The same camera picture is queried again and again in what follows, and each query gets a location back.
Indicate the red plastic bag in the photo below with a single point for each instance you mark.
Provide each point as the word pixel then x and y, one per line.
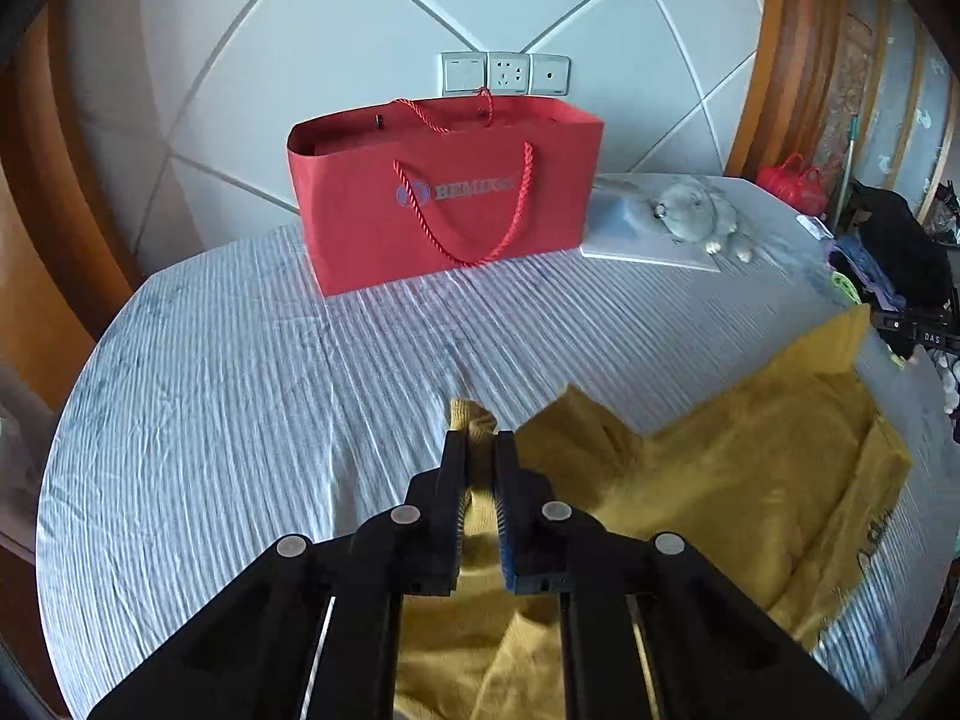
pixel 796 184

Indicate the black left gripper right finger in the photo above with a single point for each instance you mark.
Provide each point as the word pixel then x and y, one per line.
pixel 650 628

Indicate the white wall socket panel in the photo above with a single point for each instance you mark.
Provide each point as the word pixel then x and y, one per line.
pixel 462 73

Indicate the blue striped bed sheet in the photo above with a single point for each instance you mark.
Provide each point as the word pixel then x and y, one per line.
pixel 230 403

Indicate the mustard yellow t-shirt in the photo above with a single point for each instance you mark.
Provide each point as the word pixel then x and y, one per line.
pixel 786 483

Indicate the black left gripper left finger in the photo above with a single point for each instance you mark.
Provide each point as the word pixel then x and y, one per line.
pixel 310 630

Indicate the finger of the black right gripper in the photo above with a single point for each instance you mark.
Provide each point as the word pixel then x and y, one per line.
pixel 903 331

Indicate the red paper gift bag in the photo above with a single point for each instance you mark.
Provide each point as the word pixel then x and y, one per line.
pixel 408 188

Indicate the grey plush toy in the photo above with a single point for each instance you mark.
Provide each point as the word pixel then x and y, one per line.
pixel 689 211

